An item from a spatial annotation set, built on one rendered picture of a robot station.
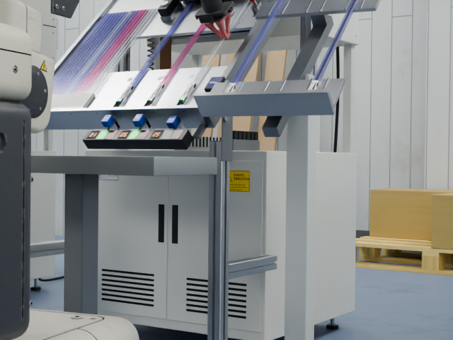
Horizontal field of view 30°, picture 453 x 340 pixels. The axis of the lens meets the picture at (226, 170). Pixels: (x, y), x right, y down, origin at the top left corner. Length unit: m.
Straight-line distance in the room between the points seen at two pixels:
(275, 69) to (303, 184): 3.57
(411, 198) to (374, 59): 1.16
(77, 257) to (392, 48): 4.00
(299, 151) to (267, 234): 0.40
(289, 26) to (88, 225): 1.14
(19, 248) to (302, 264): 0.95
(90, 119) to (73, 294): 0.63
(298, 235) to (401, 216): 2.90
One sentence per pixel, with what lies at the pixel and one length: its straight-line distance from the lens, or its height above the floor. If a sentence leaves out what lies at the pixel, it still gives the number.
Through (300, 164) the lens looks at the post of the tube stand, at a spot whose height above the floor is 0.58.
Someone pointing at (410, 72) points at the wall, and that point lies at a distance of 5.65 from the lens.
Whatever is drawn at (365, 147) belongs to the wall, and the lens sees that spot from 5.73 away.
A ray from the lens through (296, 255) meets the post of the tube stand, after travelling 2.17.
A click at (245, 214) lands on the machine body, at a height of 0.43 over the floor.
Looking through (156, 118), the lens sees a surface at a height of 0.70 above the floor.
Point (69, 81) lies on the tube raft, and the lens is 2.64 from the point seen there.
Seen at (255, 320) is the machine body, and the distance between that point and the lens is 2.51.
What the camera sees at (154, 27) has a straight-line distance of 2.70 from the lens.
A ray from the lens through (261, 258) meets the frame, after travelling 2.37.
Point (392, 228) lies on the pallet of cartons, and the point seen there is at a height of 0.19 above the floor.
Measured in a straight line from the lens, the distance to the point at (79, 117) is 2.47.
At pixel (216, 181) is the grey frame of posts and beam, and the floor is 0.54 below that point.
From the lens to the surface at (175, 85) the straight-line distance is 2.37.
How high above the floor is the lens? 0.60
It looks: 1 degrees down
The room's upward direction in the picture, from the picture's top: 1 degrees clockwise
